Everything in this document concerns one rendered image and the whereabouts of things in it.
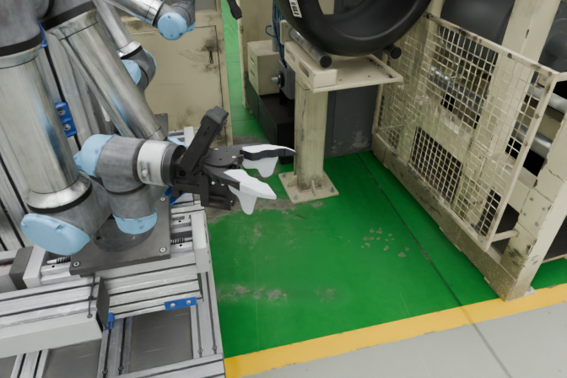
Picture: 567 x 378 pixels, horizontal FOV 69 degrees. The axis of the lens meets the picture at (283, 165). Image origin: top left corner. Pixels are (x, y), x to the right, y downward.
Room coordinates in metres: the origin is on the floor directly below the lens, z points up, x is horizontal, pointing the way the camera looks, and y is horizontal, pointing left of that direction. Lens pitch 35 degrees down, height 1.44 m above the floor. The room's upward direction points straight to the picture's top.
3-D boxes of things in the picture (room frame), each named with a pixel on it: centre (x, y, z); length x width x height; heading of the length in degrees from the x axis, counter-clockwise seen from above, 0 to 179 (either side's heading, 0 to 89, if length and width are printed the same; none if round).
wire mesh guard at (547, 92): (1.50, -0.61, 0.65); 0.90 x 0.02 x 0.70; 17
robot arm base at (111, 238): (0.75, 0.40, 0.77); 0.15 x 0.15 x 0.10
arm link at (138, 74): (1.24, 0.51, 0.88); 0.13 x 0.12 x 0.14; 0
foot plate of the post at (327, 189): (1.85, -0.14, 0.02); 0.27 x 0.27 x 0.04; 17
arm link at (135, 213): (0.61, 0.28, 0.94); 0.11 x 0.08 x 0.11; 167
